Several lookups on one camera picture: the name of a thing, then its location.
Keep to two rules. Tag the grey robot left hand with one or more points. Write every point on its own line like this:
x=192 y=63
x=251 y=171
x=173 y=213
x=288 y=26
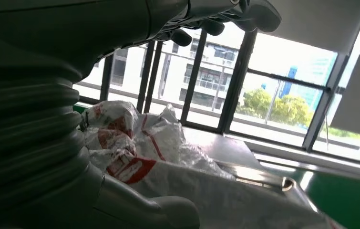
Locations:
x=72 y=28

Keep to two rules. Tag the white red-print package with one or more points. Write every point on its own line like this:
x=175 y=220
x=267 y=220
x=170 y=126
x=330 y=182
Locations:
x=167 y=142

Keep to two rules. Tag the green conveyor belt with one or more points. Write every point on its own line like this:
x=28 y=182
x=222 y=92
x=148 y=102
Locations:
x=350 y=202

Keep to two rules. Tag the white building outside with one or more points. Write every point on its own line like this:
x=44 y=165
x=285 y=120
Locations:
x=205 y=72

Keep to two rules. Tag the green tree outside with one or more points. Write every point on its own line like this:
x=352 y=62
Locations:
x=280 y=107

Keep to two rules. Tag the dark window frame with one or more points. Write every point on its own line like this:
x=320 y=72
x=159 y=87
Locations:
x=236 y=82

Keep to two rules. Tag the silver conveyor frame rail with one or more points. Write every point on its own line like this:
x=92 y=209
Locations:
x=325 y=169

